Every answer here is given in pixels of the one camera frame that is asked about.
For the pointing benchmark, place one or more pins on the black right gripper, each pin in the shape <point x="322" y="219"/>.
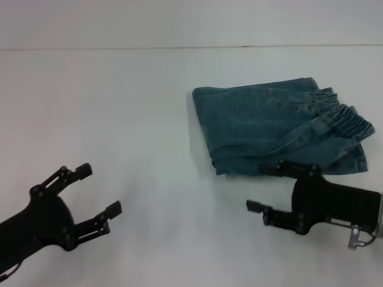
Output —
<point x="338" y="203"/>

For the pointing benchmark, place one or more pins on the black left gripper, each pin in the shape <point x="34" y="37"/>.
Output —
<point x="33" y="227"/>

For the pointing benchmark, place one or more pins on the blue denim shorts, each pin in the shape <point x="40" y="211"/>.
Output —
<point x="263" y="134"/>

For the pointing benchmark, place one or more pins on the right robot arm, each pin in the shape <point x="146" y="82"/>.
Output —
<point x="381" y="215"/>

